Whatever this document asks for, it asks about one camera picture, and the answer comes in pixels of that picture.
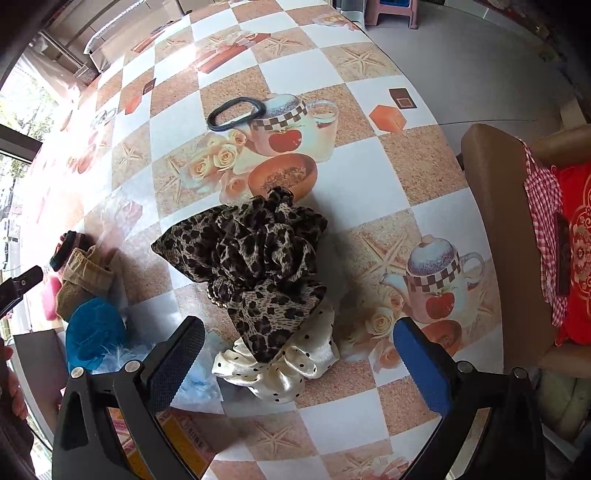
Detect teal blue scrunchie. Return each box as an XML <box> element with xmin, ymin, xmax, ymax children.
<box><xmin>65</xmin><ymin>296</ymin><xmax>130</xmax><ymax>374</ymax></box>

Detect red white gingham cloth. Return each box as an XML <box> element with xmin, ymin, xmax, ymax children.
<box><xmin>522</xmin><ymin>141</ymin><xmax>571</xmax><ymax>326</ymax></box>

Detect black hair clip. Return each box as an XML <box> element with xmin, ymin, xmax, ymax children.
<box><xmin>49</xmin><ymin>230</ymin><xmax>84</xmax><ymax>272</ymax></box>

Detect tan corduroy scrunchie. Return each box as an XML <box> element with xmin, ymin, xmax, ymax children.
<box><xmin>55</xmin><ymin>246</ymin><xmax>116</xmax><ymax>321</ymax></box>

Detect red box with yellow label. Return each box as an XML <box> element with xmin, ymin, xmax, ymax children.
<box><xmin>105</xmin><ymin>405</ymin><xmax>220</xmax><ymax>480</ymax></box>

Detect pink plastic stool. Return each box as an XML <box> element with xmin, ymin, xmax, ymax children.
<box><xmin>365</xmin><ymin>0</ymin><xmax>421</xmax><ymax>29</ymax></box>

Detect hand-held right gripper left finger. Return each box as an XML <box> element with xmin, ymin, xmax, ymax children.
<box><xmin>52</xmin><ymin>316</ymin><xmax>218</xmax><ymax>480</ymax></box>

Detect light blue fluffy hair tie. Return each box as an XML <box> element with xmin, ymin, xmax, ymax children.
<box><xmin>99</xmin><ymin>330</ymin><xmax>227</xmax><ymax>411</ymax></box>

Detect cream polka dot scrunchie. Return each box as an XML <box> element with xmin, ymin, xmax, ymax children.
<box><xmin>211</xmin><ymin>302</ymin><xmax>340</xmax><ymax>406</ymax></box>

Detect black phone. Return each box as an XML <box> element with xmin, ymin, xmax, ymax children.
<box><xmin>555</xmin><ymin>212</ymin><xmax>571</xmax><ymax>296</ymax></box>

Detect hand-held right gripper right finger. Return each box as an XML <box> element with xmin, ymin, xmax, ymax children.
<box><xmin>392</xmin><ymin>316</ymin><xmax>548</xmax><ymax>480</ymax></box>

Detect red patterned cushion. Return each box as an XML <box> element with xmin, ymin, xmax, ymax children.
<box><xmin>551</xmin><ymin>162</ymin><xmax>591</xmax><ymax>347</ymax></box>

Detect printed checkered tablecloth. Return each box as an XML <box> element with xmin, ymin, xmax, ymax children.
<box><xmin>18</xmin><ymin>0</ymin><xmax>504</xmax><ymax>480</ymax></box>

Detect pink rectangular block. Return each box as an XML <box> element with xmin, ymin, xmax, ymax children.
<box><xmin>41</xmin><ymin>276</ymin><xmax>63</xmax><ymax>321</ymax></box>

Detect brown chair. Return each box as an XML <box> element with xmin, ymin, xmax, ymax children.
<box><xmin>461</xmin><ymin>122</ymin><xmax>591</xmax><ymax>370</ymax></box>

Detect black oval hair tie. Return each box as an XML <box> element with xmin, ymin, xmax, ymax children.
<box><xmin>207</xmin><ymin>97</ymin><xmax>265</xmax><ymax>132</ymax></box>

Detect leopard print scrunchie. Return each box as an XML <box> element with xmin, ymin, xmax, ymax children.
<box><xmin>151</xmin><ymin>188</ymin><xmax>329</xmax><ymax>363</ymax></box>

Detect grey cardboard panel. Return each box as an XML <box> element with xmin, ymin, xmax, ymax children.
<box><xmin>11</xmin><ymin>329</ymin><xmax>70</xmax><ymax>418</ymax></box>

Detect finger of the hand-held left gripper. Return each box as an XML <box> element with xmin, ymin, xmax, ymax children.
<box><xmin>0</xmin><ymin>266</ymin><xmax>44</xmax><ymax>319</ymax></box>

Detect person's left hand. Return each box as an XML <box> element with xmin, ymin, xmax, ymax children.
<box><xmin>0</xmin><ymin>344</ymin><xmax>29</xmax><ymax>420</ymax></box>

